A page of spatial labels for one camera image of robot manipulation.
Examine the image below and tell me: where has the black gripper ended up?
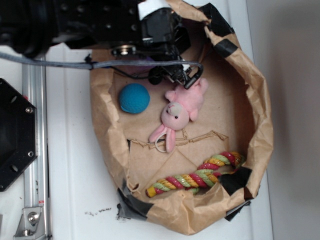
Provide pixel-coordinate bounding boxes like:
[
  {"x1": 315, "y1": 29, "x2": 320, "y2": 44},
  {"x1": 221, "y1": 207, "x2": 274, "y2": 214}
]
[{"x1": 111, "y1": 0, "x2": 203, "y2": 89}]

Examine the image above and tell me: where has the black box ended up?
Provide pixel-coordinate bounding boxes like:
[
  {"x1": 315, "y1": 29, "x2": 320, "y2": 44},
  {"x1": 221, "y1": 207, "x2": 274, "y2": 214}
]
[{"x1": 174, "y1": 27, "x2": 191, "y2": 54}]

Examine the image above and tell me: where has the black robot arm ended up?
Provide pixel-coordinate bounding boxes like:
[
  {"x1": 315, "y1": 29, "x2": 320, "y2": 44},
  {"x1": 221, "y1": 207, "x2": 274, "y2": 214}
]
[{"x1": 0, "y1": 0, "x2": 203, "y2": 89}]

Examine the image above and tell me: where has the blue dimpled ball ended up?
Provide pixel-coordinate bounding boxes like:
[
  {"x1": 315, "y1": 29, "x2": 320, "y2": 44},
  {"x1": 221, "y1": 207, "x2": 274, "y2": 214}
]
[{"x1": 119, "y1": 83, "x2": 150, "y2": 114}]

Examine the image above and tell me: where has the pink plush bunny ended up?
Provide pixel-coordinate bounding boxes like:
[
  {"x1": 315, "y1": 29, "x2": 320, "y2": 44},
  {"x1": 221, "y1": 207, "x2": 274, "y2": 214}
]
[{"x1": 148, "y1": 78, "x2": 209, "y2": 153}]

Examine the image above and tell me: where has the brown paper bag bin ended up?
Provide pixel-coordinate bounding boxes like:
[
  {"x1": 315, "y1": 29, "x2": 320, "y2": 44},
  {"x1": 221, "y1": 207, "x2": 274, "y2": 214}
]
[{"x1": 90, "y1": 0, "x2": 274, "y2": 235}]

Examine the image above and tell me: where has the aluminium extrusion rail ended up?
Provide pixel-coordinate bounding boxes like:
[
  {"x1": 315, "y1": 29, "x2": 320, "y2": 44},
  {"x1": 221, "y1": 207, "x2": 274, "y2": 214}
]
[{"x1": 13, "y1": 64, "x2": 52, "y2": 240}]

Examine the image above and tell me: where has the multicolour rope toy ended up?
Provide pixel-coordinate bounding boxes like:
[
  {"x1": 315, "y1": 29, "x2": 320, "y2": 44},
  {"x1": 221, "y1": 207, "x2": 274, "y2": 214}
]
[{"x1": 145, "y1": 151, "x2": 247, "y2": 198}]

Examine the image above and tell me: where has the grey braided cable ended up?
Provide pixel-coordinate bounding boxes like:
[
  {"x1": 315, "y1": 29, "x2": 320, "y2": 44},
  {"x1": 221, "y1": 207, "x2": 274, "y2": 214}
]
[{"x1": 0, "y1": 51, "x2": 204, "y2": 76}]

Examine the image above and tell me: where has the black hexagonal base plate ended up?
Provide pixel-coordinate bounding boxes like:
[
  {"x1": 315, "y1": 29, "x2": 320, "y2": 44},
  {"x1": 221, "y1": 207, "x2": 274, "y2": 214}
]
[{"x1": 0, "y1": 78, "x2": 37, "y2": 192}]

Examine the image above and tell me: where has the metal corner bracket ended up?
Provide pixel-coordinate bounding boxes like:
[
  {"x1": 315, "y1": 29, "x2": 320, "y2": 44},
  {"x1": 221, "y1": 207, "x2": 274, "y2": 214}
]
[{"x1": 13, "y1": 206, "x2": 46, "y2": 240}]

